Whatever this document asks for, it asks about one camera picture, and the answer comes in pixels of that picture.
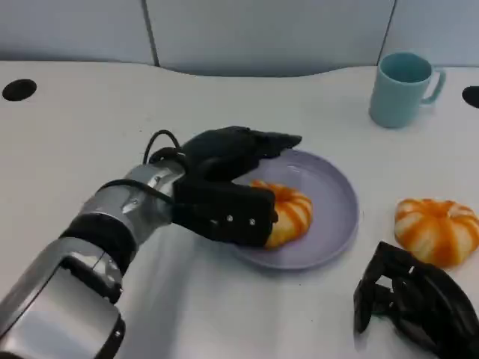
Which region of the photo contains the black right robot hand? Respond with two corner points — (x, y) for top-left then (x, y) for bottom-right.
(353, 241), (479, 359)

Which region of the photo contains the black looping arm cable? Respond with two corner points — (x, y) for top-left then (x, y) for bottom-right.
(143, 129), (188, 166)

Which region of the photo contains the black long arm cable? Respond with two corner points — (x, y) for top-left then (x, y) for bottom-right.
(97, 178), (177, 207)

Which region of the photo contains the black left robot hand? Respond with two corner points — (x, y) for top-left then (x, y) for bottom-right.
(178, 126), (304, 185)

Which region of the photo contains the black table grommet hole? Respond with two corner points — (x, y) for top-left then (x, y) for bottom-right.
(461, 85), (479, 109)
(1, 79), (38, 102)

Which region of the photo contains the orange striped toy bread roll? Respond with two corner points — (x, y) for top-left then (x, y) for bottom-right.
(394, 197), (479, 269)
(248, 179), (314, 251)

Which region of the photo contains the pale green mug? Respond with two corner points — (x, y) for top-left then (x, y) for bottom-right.
(368, 52), (447, 129)

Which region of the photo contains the lilac plate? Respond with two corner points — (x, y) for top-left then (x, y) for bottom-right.
(224, 149), (361, 271)

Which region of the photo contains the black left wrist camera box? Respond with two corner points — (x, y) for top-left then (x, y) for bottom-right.
(172, 175), (280, 250)

